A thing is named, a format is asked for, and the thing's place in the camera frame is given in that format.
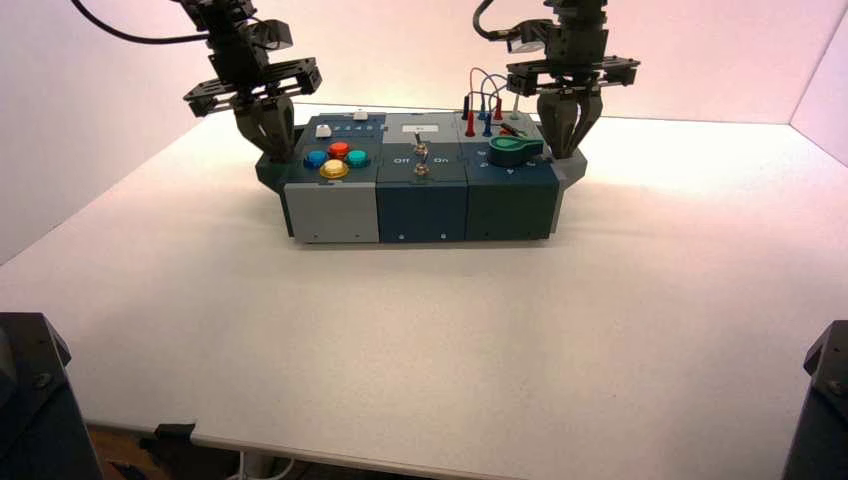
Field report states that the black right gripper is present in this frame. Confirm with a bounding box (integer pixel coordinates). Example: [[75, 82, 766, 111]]
[[506, 0, 642, 159]]

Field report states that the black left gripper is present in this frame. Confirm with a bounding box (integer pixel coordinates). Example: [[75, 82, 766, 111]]
[[177, 0, 324, 162]]

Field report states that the blue wire with plugs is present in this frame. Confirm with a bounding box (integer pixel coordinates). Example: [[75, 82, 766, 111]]
[[476, 72, 510, 138]]

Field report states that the grey and teal control box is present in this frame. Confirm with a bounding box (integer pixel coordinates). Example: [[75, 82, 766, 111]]
[[255, 111, 588, 245]]

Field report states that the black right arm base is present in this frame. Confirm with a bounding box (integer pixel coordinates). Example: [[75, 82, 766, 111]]
[[781, 319, 848, 480]]

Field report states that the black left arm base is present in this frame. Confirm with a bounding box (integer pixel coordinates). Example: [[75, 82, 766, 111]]
[[0, 312, 105, 480]]

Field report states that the green rotary knob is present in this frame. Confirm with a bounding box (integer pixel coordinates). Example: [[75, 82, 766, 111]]
[[488, 135, 546, 168]]

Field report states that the black table clamp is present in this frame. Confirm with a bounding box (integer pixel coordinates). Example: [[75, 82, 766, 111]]
[[137, 423, 200, 465]]

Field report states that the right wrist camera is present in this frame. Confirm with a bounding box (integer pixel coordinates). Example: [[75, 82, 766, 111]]
[[506, 19, 552, 56]]

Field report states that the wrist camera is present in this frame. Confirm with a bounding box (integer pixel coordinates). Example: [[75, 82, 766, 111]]
[[254, 18, 295, 53], [506, 19, 552, 56]]

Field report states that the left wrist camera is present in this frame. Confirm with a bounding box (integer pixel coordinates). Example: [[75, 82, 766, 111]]
[[254, 18, 295, 53]]

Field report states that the red wire with plugs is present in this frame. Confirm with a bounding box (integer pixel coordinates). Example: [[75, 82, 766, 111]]
[[466, 66, 505, 138]]

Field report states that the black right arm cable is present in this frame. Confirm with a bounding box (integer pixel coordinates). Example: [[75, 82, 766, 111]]
[[472, 0, 511, 41]]

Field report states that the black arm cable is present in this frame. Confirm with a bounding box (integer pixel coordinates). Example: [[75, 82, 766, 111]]
[[472, 0, 511, 41], [69, 0, 213, 46]]

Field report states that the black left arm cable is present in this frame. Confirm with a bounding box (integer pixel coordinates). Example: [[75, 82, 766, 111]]
[[69, 0, 213, 46]]

